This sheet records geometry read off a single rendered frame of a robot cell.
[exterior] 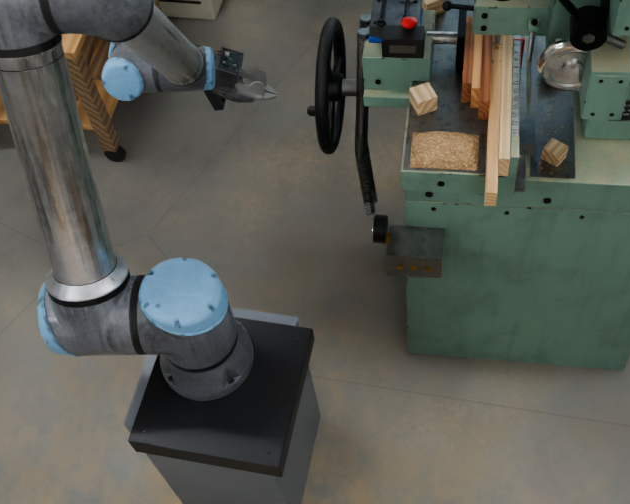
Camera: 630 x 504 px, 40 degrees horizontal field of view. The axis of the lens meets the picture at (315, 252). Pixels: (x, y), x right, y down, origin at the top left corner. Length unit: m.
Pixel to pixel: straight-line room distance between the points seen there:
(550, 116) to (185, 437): 0.98
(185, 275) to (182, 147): 1.39
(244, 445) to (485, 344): 0.87
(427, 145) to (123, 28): 0.60
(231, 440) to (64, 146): 0.65
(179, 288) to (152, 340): 0.11
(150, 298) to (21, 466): 1.05
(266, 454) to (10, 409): 1.09
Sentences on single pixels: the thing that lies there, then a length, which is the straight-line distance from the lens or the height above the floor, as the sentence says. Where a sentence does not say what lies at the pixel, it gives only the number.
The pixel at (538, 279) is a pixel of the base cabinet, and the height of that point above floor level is 0.43.
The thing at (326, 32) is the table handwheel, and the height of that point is 0.95.
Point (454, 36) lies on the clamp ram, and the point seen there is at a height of 0.96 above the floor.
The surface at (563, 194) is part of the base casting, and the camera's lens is 1.78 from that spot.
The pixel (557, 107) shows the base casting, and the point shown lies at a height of 0.80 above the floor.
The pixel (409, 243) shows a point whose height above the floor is 0.62.
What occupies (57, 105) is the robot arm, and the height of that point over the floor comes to 1.22.
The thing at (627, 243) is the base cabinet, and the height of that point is 0.60.
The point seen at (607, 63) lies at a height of 1.08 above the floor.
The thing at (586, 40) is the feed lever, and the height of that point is 1.12.
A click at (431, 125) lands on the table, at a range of 1.69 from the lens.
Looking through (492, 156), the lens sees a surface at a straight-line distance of 1.59.
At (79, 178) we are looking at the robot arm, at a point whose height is 1.09.
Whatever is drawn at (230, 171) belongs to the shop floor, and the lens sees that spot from 2.83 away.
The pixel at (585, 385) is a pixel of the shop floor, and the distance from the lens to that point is 2.43.
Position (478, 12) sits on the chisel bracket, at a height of 1.06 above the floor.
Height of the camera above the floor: 2.17
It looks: 56 degrees down
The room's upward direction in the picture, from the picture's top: 10 degrees counter-clockwise
